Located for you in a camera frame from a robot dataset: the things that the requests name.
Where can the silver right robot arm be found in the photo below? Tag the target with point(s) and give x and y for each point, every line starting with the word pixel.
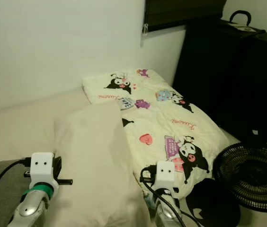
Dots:
pixel 166 213

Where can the cartoon print cream quilt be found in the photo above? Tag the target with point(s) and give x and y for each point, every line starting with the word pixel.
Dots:
pixel 162 118

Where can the bed with cream sheet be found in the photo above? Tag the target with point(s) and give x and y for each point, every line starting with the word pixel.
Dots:
pixel 20 132

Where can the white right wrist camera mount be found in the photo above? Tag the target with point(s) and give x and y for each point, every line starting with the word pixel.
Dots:
pixel 165 173

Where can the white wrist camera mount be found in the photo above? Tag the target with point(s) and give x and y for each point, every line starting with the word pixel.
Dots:
pixel 42 164
pixel 165 173

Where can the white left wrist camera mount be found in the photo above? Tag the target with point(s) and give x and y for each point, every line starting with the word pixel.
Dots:
pixel 42 164

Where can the black pedestal fan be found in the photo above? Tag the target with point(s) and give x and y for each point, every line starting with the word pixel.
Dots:
pixel 252 175

